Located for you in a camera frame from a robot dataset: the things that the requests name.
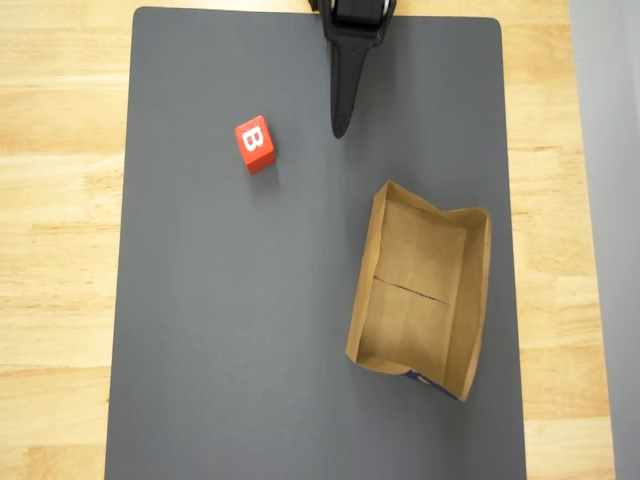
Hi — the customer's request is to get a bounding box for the red cube with white B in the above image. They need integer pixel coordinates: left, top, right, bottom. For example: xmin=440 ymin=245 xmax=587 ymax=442
xmin=234 ymin=114 xmax=277 ymax=176

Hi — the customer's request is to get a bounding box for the dark grey rectangular mat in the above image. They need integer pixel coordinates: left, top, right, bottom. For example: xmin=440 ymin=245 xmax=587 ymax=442
xmin=103 ymin=5 xmax=527 ymax=480

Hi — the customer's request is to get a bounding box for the brown paper box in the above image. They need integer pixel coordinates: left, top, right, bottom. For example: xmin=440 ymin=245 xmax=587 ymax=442
xmin=344 ymin=178 xmax=493 ymax=403

